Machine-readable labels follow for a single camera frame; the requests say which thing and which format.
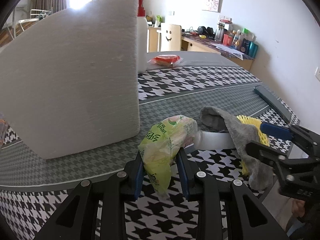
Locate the metal bunk bed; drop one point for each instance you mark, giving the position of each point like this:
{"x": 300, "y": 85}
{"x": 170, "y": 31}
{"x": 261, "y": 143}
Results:
{"x": 10, "y": 32}

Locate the papers on desk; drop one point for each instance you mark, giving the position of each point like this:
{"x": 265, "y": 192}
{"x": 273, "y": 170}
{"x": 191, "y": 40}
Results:
{"x": 230, "y": 51}

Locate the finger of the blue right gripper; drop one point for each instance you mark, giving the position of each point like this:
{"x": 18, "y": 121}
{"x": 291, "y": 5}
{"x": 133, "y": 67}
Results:
{"x": 280, "y": 132}

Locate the teal bottles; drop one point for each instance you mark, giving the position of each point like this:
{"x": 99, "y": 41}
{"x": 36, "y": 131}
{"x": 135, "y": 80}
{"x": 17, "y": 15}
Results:
{"x": 249, "y": 48}

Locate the pink anime wall picture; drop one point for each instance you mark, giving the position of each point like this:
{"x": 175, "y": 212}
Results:
{"x": 211, "y": 5}

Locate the wooden smiley chair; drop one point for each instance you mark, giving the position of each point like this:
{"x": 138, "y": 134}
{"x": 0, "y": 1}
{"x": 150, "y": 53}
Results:
{"x": 171, "y": 37}

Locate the wooden desk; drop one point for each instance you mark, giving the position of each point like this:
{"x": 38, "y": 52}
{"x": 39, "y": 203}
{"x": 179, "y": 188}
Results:
{"x": 197, "y": 44}

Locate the white foam box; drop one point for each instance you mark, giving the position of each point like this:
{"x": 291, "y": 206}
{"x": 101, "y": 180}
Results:
{"x": 69, "y": 82}

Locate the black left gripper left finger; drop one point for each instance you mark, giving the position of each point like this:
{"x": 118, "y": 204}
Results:
{"x": 139, "y": 175}

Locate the white spray bottle red cap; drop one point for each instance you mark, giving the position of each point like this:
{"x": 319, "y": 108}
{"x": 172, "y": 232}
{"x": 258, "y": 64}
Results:
{"x": 142, "y": 38}

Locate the person's right hand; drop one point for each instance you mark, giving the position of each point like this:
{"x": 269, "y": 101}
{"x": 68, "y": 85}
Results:
{"x": 299, "y": 209}

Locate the green tissue packet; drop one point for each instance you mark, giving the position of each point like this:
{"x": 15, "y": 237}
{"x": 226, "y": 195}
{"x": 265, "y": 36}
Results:
{"x": 160, "y": 145}

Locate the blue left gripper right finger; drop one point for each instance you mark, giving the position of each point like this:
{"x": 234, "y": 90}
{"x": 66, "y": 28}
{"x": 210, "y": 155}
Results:
{"x": 182, "y": 173}

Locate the red snack packet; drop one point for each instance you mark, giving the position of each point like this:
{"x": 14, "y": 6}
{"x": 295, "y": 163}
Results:
{"x": 166, "y": 60}

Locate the grey sock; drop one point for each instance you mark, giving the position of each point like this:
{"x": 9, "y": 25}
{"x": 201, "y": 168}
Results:
{"x": 242, "y": 130}

